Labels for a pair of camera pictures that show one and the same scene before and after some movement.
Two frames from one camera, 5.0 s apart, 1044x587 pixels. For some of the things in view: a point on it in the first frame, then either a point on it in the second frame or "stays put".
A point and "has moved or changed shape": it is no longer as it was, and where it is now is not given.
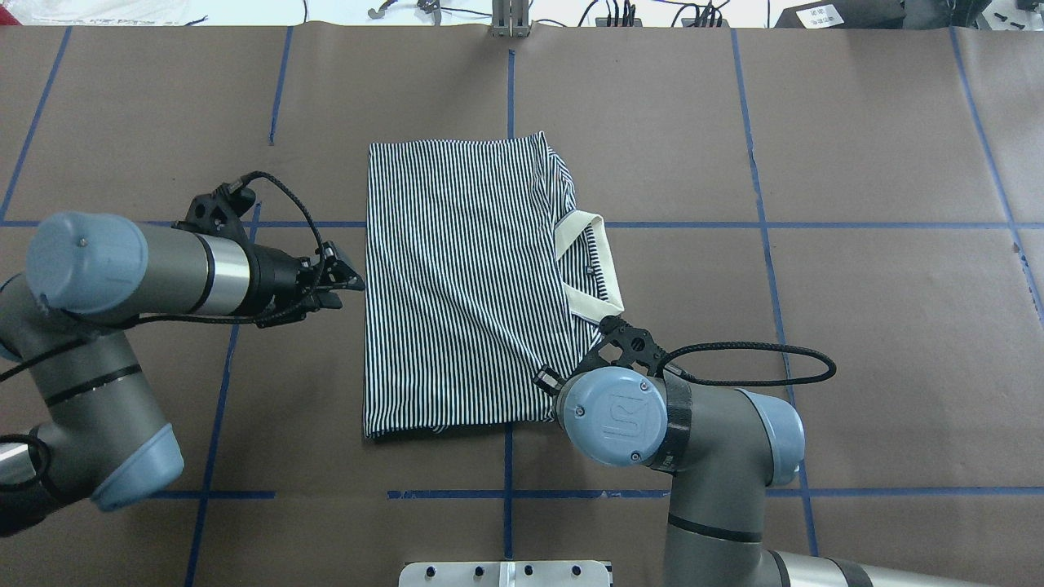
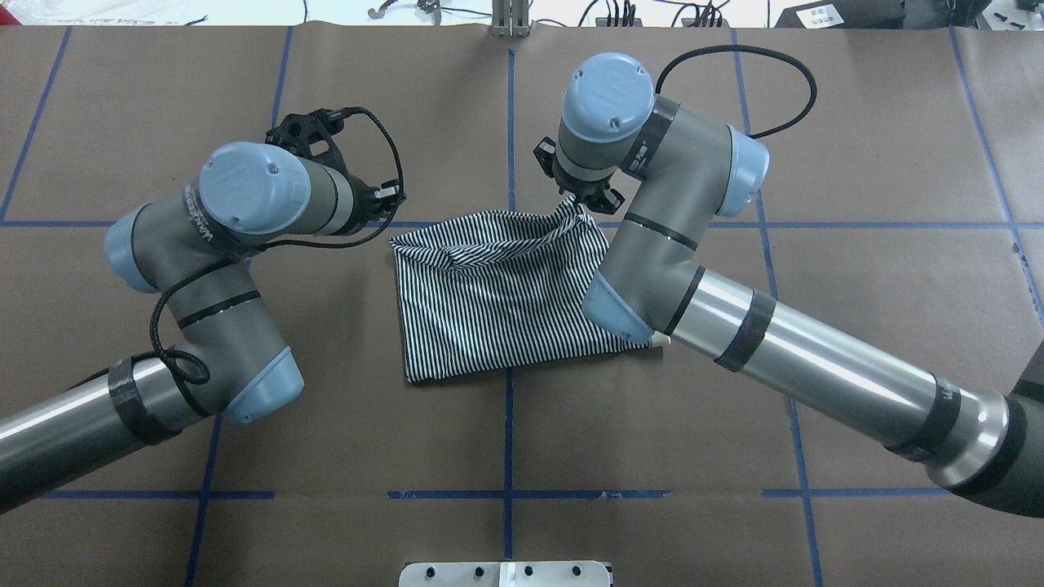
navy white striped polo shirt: [484, 284] has moved or changed shape
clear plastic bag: [100, 12] stays put
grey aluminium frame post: [510, 19] stays put
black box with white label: [846, 14] stays put
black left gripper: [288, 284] → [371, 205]
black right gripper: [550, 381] → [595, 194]
